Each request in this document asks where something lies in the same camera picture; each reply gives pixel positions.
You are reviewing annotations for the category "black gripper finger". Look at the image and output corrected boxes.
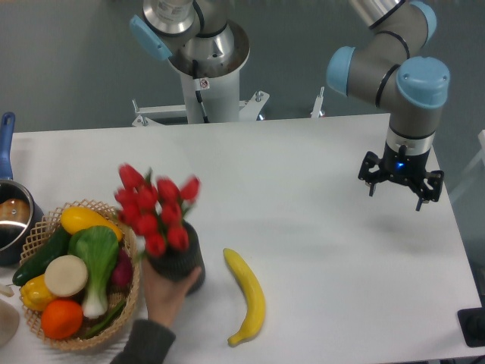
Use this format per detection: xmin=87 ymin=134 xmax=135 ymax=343
xmin=410 ymin=170 xmax=444 ymax=212
xmin=358 ymin=151 xmax=383 ymax=196

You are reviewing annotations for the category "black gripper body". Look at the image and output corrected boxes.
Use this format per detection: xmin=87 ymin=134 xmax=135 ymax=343
xmin=377 ymin=142 xmax=430 ymax=187

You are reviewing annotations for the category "dark ribbed vase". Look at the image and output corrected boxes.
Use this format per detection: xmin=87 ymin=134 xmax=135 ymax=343
xmin=148 ymin=221 xmax=205 ymax=295

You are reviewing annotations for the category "red tulip bouquet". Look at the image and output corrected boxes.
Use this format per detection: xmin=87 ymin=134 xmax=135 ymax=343
xmin=114 ymin=163 xmax=201 ymax=258

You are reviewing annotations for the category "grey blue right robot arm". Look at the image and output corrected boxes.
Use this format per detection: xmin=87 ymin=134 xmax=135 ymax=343
xmin=326 ymin=1 xmax=451 ymax=203

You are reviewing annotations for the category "dark grey sleeved forearm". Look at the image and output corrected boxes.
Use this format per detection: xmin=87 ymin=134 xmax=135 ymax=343
xmin=111 ymin=319 xmax=176 ymax=364

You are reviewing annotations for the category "person's hand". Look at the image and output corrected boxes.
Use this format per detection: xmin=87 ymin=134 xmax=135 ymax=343
xmin=142 ymin=259 xmax=202 ymax=328

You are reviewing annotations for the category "black device right edge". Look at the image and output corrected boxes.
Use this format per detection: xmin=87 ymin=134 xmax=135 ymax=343
xmin=457 ymin=307 xmax=484 ymax=347

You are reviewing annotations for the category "yellow banana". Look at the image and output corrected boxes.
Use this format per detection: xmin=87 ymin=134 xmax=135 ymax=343
xmin=223 ymin=248 xmax=266 ymax=347

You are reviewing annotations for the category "purple red radish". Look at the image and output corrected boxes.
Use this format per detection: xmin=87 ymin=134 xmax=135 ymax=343
xmin=111 ymin=249 xmax=133 ymax=287

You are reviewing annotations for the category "green bok choy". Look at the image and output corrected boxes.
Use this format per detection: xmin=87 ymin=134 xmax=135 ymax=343
xmin=68 ymin=226 xmax=119 ymax=319

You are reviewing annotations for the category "yellow squash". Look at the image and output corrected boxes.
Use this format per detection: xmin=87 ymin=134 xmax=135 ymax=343
xmin=60 ymin=206 xmax=124 ymax=241

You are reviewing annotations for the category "green bean pod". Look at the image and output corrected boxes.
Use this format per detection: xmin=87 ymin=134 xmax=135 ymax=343
xmin=83 ymin=300 xmax=126 ymax=339

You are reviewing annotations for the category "dark green cucumber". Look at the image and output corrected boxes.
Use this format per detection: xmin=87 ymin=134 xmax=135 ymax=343
xmin=12 ymin=226 xmax=71 ymax=287

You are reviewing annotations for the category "beige round bun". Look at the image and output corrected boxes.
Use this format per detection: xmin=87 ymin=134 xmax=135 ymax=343
xmin=44 ymin=255 xmax=88 ymax=297

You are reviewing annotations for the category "woven wicker basket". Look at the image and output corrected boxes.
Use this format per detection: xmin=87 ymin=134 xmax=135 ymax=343
xmin=20 ymin=200 xmax=140 ymax=351

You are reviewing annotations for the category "orange fruit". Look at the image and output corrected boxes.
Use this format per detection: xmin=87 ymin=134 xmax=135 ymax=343
xmin=41 ymin=299 xmax=83 ymax=340

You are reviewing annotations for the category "yellow bell pepper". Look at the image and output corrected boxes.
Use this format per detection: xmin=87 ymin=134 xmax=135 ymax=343
xmin=20 ymin=275 xmax=58 ymax=312

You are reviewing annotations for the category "beige object left edge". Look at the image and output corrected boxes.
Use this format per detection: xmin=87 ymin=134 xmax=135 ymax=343
xmin=0 ymin=284 xmax=20 ymax=347

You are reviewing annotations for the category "white frame right edge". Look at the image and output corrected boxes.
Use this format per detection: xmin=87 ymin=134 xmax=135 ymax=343
xmin=449 ymin=130 xmax=484 ymax=204

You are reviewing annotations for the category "white metal base frame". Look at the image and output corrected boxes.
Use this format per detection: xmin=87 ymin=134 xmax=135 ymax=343
xmin=132 ymin=86 xmax=325 ymax=127

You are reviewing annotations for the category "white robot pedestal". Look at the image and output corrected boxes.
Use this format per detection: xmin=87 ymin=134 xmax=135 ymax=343
xmin=179 ymin=70 xmax=239 ymax=124

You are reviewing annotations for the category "black cable on pedestal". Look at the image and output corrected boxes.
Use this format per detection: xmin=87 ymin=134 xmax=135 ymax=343
xmin=191 ymin=59 xmax=210 ymax=124

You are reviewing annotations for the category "blue handled saucepan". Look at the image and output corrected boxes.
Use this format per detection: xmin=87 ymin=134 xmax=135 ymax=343
xmin=1 ymin=111 xmax=43 ymax=266

